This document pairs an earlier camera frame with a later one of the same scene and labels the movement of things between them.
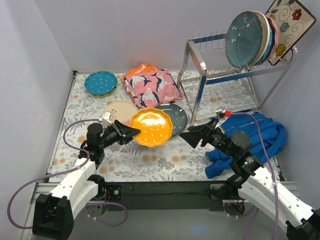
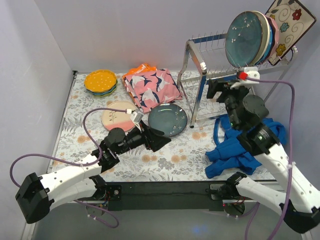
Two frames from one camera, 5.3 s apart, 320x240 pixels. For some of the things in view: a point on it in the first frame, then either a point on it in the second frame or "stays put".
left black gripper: (119, 132) -> (147, 136)
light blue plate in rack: (270, 45) stays put
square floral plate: (294, 22) stays put
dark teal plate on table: (178, 115) stays put
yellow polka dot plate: (156, 127) -> (100, 80)
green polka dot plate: (107, 94) stays put
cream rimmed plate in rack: (265, 38) stays put
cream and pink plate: (121, 111) stays put
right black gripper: (204, 133) -> (222, 90)
